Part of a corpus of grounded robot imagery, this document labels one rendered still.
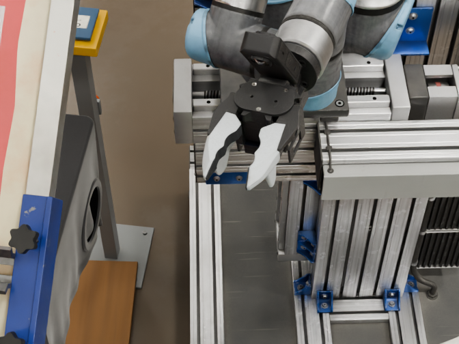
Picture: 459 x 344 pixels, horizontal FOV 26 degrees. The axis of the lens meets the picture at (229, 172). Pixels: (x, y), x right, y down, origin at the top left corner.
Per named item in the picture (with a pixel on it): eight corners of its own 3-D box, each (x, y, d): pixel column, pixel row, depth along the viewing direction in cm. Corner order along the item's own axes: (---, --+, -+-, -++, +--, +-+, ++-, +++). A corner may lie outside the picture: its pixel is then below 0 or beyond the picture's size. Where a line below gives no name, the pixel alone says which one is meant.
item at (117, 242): (85, 221, 311) (39, -12, 236) (154, 228, 310) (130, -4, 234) (69, 280, 298) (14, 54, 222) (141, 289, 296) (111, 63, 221)
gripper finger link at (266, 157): (276, 216, 113) (289, 155, 118) (272, 183, 108) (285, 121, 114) (250, 214, 113) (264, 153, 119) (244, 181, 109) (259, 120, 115)
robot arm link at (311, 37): (331, 24, 122) (270, 13, 125) (319, 48, 119) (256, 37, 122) (335, 68, 128) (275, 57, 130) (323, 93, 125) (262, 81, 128)
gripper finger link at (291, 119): (293, 160, 112) (304, 104, 117) (291, 151, 111) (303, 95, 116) (252, 157, 113) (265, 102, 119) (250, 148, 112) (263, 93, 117)
